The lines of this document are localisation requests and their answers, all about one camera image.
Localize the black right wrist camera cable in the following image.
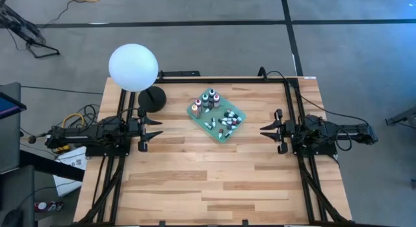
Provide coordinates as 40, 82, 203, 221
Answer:
335, 127, 354, 152

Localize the black tripod stand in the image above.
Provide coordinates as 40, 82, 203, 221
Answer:
0, 0, 61, 59

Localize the tablet with blue screen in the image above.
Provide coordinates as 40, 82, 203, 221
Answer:
0, 91, 27, 120

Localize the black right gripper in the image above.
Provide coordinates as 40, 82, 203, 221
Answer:
259, 109, 290, 155

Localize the black desk foot bar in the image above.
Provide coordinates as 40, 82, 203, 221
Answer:
19, 150, 86, 183

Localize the coiled yellow cable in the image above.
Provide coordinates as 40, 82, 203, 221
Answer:
57, 113, 86, 154

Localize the black computer mouse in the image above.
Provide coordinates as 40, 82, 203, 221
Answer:
1, 208, 24, 227

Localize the black stand foot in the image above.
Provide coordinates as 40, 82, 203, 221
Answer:
385, 105, 416, 127

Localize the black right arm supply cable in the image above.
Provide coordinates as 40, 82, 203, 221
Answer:
265, 70, 371, 126

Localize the translucent green plastic tray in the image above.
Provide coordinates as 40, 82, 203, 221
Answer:
186, 87, 247, 144

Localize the black power strip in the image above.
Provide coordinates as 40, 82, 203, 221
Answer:
159, 70, 202, 78

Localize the white printed box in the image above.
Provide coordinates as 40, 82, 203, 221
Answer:
53, 146, 88, 198

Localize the black aluminium table frame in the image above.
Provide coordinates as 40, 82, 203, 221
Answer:
76, 76, 355, 227

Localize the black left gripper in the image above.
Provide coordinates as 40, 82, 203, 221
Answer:
136, 107, 164, 152

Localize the white globe table lamp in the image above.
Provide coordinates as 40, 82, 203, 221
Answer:
108, 43, 167, 113

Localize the grey desk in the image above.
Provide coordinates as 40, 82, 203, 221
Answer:
0, 82, 22, 174

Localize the red and white packet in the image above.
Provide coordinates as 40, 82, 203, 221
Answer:
34, 200, 64, 213

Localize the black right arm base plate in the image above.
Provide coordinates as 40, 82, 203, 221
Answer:
290, 128, 339, 157

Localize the black floor cable bundle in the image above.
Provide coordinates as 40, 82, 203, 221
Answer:
19, 85, 105, 146

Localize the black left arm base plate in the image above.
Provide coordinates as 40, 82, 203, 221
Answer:
73, 135, 133, 157

